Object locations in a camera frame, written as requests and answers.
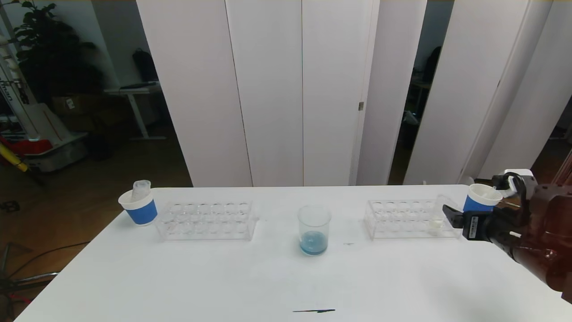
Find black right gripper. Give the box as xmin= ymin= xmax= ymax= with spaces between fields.
xmin=442 ymin=204 xmax=522 ymax=253

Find pale yellow pigment test tube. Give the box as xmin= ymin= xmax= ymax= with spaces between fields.
xmin=428 ymin=194 xmax=449 ymax=236

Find clear acrylic tube rack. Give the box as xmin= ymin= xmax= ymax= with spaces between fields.
xmin=364 ymin=199 xmax=465 ymax=239
xmin=156 ymin=199 xmax=260 ymax=241

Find clear plastic beaker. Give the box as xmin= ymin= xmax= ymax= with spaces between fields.
xmin=298 ymin=204 xmax=332 ymax=257

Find yellow tube object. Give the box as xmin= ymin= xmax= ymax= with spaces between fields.
xmin=0 ymin=143 xmax=29 ymax=173

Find blue white paper cup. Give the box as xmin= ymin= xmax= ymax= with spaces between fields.
xmin=118 ymin=188 xmax=158 ymax=226
xmin=463 ymin=183 xmax=504 ymax=213

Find dark bin with white bag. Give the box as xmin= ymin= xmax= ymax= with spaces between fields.
xmin=400 ymin=111 xmax=421 ymax=153

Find black backpack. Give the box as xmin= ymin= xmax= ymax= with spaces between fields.
xmin=133 ymin=48 xmax=160 ymax=82

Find white standing desk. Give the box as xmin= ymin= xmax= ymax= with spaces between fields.
xmin=105 ymin=83 xmax=167 ymax=140

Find brown cardboard box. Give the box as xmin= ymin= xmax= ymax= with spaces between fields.
xmin=53 ymin=94 xmax=97 ymax=117

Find white machine with base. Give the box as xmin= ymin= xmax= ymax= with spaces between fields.
xmin=0 ymin=36 xmax=88 ymax=173

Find red flat object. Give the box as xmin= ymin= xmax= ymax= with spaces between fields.
xmin=0 ymin=136 xmax=53 ymax=156

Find metal tripod legs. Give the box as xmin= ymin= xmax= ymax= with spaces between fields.
xmin=0 ymin=244 xmax=61 ymax=305

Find dark green potted plant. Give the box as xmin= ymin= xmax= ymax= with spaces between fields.
xmin=4 ymin=1 xmax=105 ymax=106

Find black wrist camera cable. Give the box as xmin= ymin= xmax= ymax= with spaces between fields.
xmin=492 ymin=172 xmax=527 ymax=199

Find black floor cable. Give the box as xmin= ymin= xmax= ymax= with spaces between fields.
xmin=9 ymin=241 xmax=92 ymax=278

